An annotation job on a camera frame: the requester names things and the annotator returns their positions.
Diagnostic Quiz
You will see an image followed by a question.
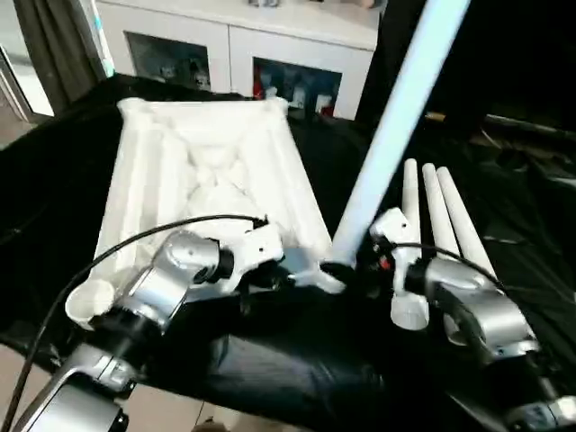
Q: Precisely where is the white plastic table leg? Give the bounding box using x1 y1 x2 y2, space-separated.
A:
390 157 432 333
421 164 474 348
435 166 500 281
330 0 473 267

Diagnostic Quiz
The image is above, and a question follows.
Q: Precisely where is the white plastic table top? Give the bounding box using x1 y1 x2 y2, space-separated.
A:
65 96 348 333

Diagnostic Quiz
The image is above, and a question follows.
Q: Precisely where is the black plastic mat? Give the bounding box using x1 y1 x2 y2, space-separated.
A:
0 74 576 428

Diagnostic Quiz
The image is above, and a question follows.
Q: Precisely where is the dark metal rod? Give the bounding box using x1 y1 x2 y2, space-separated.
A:
485 114 576 137

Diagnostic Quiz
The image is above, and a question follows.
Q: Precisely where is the black box gold label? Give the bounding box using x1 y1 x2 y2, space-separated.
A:
359 0 491 128

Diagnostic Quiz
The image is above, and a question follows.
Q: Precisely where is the white glass-door cabinet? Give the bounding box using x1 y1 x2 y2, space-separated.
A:
96 0 382 121

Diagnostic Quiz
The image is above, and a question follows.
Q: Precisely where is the grey curtain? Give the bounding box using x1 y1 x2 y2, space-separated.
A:
15 0 107 103

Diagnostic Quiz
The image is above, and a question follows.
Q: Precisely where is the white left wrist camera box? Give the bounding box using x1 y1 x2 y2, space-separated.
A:
220 220 286 294

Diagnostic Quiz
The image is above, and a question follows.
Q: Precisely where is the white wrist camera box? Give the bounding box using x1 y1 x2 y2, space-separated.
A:
368 207 428 297
220 220 286 294

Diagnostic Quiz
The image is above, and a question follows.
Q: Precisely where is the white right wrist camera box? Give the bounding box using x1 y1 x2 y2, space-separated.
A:
368 207 428 297

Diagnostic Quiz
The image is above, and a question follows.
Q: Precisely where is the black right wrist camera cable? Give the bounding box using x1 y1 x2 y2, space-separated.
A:
391 241 504 285

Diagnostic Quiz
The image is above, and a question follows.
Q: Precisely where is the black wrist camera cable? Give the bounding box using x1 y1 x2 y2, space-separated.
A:
0 214 270 432
391 241 504 285

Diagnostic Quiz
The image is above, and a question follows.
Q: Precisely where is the black left wrist camera cable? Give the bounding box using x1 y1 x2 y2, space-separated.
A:
0 214 270 432

